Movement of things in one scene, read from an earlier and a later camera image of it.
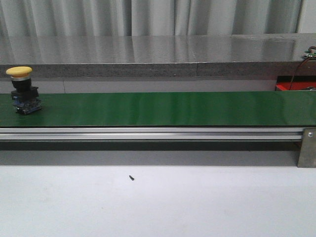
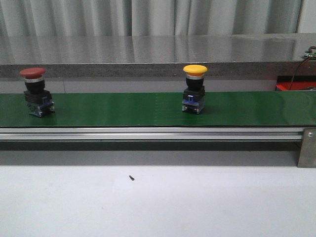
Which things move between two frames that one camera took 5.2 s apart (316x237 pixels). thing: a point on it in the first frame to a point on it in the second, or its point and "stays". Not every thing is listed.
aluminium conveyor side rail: [151, 134] stays
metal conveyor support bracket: [307, 154] stays
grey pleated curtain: [142, 18] stays
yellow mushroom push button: [25, 98] to [194, 94]
